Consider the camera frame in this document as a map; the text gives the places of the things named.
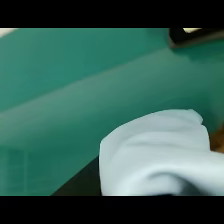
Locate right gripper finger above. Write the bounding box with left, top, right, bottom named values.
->
left=50, top=156, right=102, bottom=197

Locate white T-shirt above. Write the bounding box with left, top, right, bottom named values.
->
left=97, top=108, right=224, bottom=197

